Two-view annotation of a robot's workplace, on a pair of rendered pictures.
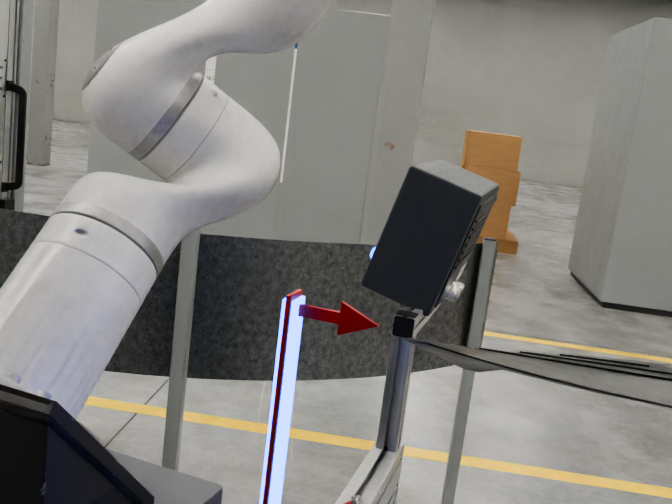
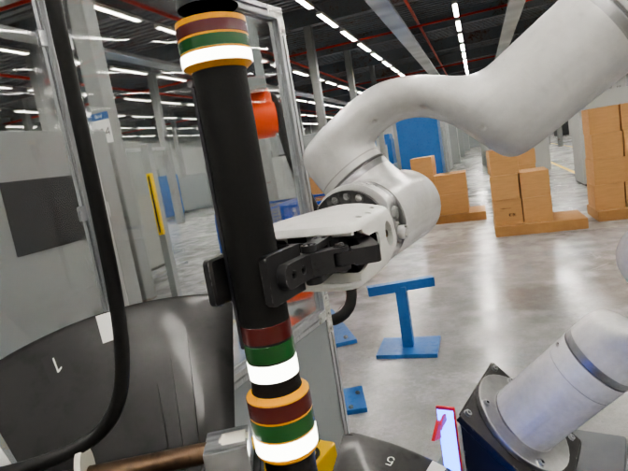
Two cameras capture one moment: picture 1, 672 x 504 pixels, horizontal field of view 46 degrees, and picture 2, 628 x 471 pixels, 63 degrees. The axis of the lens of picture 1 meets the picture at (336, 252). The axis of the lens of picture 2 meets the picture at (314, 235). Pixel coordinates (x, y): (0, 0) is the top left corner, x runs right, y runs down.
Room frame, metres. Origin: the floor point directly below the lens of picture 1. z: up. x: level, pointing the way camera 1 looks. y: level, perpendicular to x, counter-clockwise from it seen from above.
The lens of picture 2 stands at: (0.57, -0.62, 1.54)
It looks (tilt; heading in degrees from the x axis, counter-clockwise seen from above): 9 degrees down; 105
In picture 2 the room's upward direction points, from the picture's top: 9 degrees counter-clockwise
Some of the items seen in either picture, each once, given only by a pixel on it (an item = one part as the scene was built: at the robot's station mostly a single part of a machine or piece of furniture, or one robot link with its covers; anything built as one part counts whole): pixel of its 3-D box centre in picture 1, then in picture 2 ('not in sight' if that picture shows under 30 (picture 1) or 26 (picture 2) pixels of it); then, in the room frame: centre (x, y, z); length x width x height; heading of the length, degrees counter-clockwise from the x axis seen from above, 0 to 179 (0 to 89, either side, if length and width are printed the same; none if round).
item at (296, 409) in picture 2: not in sight; (278, 400); (0.44, -0.31, 1.38); 0.04 x 0.04 x 0.01
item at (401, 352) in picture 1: (397, 381); not in sight; (1.05, -0.11, 0.96); 0.03 x 0.03 x 0.20; 74
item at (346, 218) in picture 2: not in sight; (328, 241); (0.47, -0.21, 1.47); 0.11 x 0.10 x 0.07; 74
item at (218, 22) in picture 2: not in sight; (212, 34); (0.44, -0.31, 1.62); 0.04 x 0.04 x 0.01
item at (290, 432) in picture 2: not in sight; (282, 417); (0.44, -0.31, 1.37); 0.04 x 0.04 x 0.01
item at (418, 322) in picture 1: (419, 309); not in sight; (1.15, -0.14, 1.04); 0.24 x 0.03 x 0.03; 164
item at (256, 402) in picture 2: not in sight; (282, 417); (0.44, -0.31, 1.37); 0.04 x 0.04 x 0.05
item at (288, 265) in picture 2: not in sight; (309, 268); (0.48, -0.31, 1.47); 0.07 x 0.03 x 0.03; 74
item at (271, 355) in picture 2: not in sight; (269, 347); (0.44, -0.31, 1.42); 0.03 x 0.03 x 0.01
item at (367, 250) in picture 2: not in sight; (349, 248); (0.50, -0.25, 1.47); 0.08 x 0.06 x 0.01; 134
